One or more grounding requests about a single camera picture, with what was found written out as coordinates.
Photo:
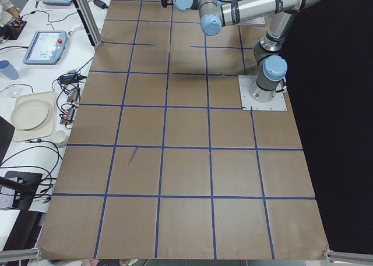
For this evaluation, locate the white paper cup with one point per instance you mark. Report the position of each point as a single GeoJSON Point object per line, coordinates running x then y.
{"type": "Point", "coordinates": [60, 138]}

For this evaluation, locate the near teach pendant tablet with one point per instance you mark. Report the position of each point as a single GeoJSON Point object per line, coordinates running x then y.
{"type": "Point", "coordinates": [46, 48]}

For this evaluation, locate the black power adapter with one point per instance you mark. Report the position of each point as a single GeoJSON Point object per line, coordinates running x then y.
{"type": "Point", "coordinates": [100, 4]}

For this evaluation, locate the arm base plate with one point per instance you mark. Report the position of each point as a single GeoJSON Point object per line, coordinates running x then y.
{"type": "Point", "coordinates": [259, 21]}
{"type": "Point", "coordinates": [255, 99]}

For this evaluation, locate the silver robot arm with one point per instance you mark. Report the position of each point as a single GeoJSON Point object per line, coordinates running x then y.
{"type": "Point", "coordinates": [215, 14]}

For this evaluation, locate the beige round plate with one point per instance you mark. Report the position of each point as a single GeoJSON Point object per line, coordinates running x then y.
{"type": "Point", "coordinates": [29, 114]}

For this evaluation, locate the beige tray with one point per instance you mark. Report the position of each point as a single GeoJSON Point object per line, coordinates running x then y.
{"type": "Point", "coordinates": [47, 127]}

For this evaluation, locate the person at side table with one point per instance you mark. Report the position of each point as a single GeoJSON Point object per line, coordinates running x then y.
{"type": "Point", "coordinates": [9, 12]}

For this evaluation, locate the black camera stand base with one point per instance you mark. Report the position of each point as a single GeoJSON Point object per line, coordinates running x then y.
{"type": "Point", "coordinates": [18, 189]}

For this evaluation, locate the aluminium frame post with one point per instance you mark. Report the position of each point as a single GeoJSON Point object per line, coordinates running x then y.
{"type": "Point", "coordinates": [88, 21]}

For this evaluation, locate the blue plastic cup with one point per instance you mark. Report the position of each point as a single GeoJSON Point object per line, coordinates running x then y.
{"type": "Point", "coordinates": [8, 70]}

